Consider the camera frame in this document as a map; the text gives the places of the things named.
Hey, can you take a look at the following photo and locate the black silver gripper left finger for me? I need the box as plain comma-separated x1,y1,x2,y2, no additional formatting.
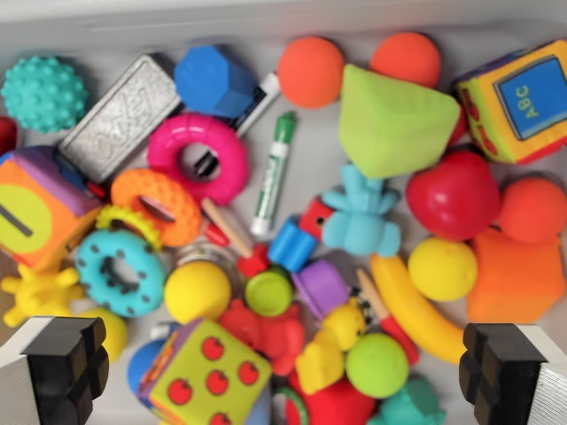
0,315,110,425

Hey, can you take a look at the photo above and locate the black silver gripper right finger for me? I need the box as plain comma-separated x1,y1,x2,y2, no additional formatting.
458,322,567,425

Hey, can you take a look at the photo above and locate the green fabric cube with apples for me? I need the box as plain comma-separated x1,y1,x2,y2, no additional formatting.
139,318,274,425

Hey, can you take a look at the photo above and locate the yellow foam ball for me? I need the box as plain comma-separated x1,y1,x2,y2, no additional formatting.
163,260,233,325
79,307,129,365
407,237,479,303

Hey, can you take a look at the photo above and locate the blue ball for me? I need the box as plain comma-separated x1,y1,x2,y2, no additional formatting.
127,338,167,405

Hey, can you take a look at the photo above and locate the yellow spiky rubber toy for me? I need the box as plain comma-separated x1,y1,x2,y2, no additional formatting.
0,264,85,328

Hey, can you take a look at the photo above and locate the orange soft block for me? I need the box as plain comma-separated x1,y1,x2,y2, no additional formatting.
466,228,564,324

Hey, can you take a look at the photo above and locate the teal rubber animal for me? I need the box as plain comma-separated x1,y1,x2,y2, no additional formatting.
366,375,447,425

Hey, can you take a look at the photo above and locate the yellow toy banana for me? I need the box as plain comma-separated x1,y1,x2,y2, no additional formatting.
369,252,467,367

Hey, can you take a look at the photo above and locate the green foam ball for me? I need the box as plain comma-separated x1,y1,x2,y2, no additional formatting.
345,332,410,399

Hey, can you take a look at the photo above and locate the wooden stick with red head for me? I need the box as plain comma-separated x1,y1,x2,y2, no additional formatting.
201,197,271,278
356,268,421,365

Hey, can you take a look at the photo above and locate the black and white striped toy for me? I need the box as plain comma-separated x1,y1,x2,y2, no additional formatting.
349,287,374,327

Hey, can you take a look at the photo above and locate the orange purple fabric cube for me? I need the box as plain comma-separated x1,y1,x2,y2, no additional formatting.
0,145,104,271

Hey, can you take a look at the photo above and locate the orange foam ball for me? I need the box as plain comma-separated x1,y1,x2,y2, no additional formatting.
276,36,346,110
369,31,443,89
496,176,567,245

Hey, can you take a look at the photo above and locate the red toy strawberry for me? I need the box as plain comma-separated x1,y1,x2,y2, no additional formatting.
283,371,377,425

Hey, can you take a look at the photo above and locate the clear plastic container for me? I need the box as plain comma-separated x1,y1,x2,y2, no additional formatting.
170,236,243,278

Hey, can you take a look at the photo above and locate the yellow rubber animal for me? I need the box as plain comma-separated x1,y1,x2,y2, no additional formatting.
294,298,367,395

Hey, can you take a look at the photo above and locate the red plastic apple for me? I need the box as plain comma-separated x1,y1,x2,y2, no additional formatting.
405,150,501,243

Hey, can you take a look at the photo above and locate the red rubber bear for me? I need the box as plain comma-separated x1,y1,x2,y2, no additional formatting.
219,298,307,376

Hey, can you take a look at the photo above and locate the light blue soft toy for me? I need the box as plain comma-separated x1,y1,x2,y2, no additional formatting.
254,375,275,425

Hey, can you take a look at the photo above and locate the purple plastic cup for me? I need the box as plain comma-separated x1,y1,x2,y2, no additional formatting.
291,259,352,321

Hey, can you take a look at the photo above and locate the light blue rubber octopus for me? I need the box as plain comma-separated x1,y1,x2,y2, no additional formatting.
321,164,402,259

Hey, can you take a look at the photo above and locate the green round lid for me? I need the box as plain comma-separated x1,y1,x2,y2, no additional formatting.
244,268,294,318

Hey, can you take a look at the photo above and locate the dark red round toy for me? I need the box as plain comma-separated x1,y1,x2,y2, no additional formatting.
0,115,19,156

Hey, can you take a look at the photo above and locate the red and blue toy bolt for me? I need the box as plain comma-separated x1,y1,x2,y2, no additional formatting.
267,197,334,273

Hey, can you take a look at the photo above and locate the grey whiteboard eraser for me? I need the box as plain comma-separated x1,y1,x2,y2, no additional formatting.
58,52,183,185

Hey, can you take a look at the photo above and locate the teal bumpy rubber ball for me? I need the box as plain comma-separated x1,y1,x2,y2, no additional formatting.
0,55,89,135

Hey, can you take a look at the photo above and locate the fabric cube with ABC print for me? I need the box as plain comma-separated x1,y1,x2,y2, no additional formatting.
454,38,567,166

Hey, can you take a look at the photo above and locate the green soft triangular block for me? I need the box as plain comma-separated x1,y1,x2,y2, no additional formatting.
338,64,462,181

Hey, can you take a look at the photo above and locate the green whiteboard marker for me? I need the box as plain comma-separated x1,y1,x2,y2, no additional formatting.
250,111,298,236

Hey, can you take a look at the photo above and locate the blue foam polyhedron block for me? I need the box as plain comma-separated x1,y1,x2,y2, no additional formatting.
173,43,258,120

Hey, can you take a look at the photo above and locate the black and white marker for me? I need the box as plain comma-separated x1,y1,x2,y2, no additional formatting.
192,71,283,178

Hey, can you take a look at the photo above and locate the teal ring with dots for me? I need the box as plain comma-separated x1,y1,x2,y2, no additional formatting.
74,229,167,319

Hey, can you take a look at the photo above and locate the yellow gear-shaped ring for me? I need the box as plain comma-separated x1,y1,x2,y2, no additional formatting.
95,204,164,253

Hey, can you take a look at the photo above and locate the orange textured ring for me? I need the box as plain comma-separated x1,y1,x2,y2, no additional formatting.
110,167,203,248

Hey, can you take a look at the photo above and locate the green ridged ring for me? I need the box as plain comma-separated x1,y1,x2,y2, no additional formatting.
273,385,311,425

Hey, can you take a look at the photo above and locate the pink plastic ring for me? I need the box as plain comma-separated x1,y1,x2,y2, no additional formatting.
146,112,251,207

